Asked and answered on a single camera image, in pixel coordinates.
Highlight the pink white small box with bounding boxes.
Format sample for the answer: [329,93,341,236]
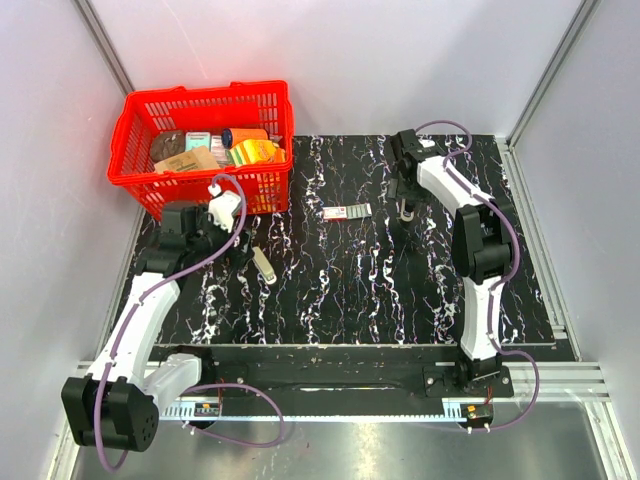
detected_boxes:
[210,135,229,164]

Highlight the brown cardboard packet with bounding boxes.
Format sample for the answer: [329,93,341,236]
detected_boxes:
[154,146,220,174]

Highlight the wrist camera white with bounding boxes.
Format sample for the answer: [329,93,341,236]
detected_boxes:
[419,138,436,148]
[208,185,241,233]

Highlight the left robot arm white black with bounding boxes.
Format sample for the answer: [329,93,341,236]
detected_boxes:
[61,195,246,452]

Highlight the staple box red white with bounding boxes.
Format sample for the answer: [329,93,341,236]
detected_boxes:
[322,203,372,221]

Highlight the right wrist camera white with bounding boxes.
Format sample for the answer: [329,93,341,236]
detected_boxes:
[419,138,436,148]

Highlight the pale green stapler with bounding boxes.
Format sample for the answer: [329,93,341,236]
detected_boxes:
[252,246,277,285]

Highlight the brown round cookie pack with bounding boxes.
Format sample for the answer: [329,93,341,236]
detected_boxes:
[150,130,186,163]

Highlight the black marble pattern mat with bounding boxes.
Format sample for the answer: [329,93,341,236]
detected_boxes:
[110,133,557,347]

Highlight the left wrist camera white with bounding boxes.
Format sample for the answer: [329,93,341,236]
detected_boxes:
[208,185,241,233]

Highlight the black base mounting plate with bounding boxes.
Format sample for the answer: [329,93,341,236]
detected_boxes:
[149,344,515,419]

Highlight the teal small box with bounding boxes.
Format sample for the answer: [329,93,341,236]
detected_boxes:
[185,131,211,151]

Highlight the orange can blue lid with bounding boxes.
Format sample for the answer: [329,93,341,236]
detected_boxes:
[221,128,269,149]

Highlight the yellow orange snack box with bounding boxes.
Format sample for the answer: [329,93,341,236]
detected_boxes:
[229,139,286,167]

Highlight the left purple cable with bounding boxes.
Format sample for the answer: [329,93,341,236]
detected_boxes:
[94,173,287,473]

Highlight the red plastic shopping basket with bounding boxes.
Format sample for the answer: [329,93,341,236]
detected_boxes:
[107,80,295,220]

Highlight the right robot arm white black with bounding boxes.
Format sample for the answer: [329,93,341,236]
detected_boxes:
[388,130,520,396]

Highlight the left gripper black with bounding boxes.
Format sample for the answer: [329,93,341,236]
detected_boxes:
[188,204,254,272]

